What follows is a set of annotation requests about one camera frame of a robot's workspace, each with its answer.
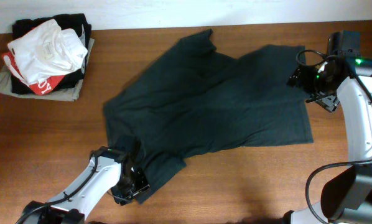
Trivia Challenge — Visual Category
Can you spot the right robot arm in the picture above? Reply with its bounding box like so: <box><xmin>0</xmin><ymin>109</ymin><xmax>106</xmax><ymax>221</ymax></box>
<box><xmin>282</xmin><ymin>30</ymin><xmax>372</xmax><ymax>224</ymax></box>

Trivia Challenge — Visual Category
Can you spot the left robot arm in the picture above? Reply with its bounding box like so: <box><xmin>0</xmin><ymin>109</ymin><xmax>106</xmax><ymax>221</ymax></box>
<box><xmin>17</xmin><ymin>147</ymin><xmax>150</xmax><ymax>224</ymax></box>

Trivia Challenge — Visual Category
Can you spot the red and white folded shirt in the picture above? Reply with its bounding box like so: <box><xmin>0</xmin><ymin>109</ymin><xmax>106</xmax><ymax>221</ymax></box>
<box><xmin>1</xmin><ymin>52</ymin><xmax>65</xmax><ymax>96</ymax></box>

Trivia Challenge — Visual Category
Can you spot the grey folded shirt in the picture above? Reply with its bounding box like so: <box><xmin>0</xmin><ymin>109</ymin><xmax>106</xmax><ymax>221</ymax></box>
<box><xmin>0</xmin><ymin>37</ymin><xmax>95</xmax><ymax>103</ymax></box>

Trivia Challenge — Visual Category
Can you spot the dark teal t-shirt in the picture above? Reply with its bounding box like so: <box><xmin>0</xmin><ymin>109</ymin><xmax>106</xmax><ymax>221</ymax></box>
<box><xmin>103</xmin><ymin>29</ymin><xmax>313</xmax><ymax>203</ymax></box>

